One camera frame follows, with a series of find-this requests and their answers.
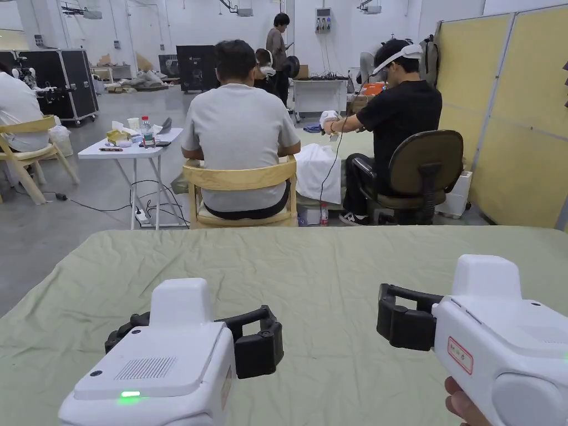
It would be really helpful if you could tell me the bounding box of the large black flight case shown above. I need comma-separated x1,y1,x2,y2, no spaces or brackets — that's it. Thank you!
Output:
0,48,99,125

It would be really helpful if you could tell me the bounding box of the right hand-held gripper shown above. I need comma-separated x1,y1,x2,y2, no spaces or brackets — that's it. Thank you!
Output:
377,254,568,426

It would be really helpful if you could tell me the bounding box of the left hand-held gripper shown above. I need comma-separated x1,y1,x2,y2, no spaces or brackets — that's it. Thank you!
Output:
57,278,285,426

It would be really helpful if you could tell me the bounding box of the white floor appliance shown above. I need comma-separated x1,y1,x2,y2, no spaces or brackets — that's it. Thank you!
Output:
436,170,474,218

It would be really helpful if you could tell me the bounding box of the person's right hand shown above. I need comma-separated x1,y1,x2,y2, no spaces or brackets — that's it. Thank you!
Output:
445,376,493,426

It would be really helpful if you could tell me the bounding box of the bed with white cloth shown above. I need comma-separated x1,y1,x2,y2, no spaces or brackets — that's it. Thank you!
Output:
293,128,378,210

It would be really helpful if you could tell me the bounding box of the light wooden chair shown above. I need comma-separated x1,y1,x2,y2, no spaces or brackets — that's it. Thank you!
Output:
182,155,298,229
0,114,80,205

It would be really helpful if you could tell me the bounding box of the bed with pale green sheet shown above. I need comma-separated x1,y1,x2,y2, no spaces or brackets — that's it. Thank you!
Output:
0,226,568,426

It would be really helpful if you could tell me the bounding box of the white folding table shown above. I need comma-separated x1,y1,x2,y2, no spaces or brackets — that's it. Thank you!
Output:
78,116,184,229

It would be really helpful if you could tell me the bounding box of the white metal table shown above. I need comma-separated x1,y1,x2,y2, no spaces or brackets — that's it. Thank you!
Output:
292,76,352,124

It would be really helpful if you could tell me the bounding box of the grey backpack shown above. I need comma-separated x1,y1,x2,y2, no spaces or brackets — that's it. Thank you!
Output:
419,35,441,88

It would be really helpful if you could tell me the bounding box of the olive swivel office chair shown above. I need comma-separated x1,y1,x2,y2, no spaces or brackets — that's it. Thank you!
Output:
352,130,464,225

